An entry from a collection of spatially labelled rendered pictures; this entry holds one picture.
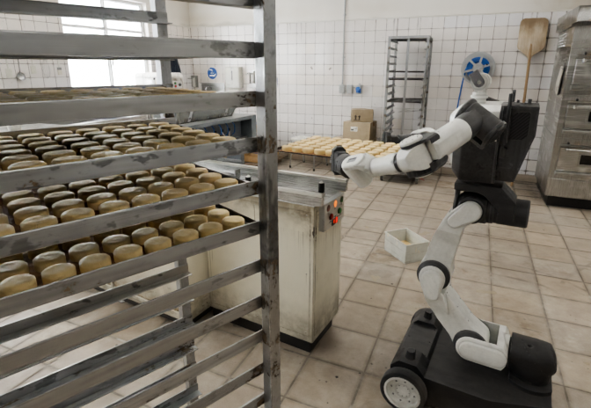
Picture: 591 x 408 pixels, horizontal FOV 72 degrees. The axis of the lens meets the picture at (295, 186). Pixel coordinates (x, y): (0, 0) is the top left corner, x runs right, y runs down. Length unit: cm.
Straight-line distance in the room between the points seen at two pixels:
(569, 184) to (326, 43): 362
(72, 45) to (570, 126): 478
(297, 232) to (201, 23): 579
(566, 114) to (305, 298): 366
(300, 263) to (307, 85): 467
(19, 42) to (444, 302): 176
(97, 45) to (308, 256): 155
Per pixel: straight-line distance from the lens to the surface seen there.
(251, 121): 260
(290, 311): 224
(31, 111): 67
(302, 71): 649
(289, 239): 204
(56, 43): 67
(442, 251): 191
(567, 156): 511
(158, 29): 118
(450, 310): 203
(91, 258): 80
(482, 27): 600
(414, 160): 137
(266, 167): 81
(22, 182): 68
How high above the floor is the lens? 147
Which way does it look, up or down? 16 degrees down
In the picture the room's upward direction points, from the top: straight up
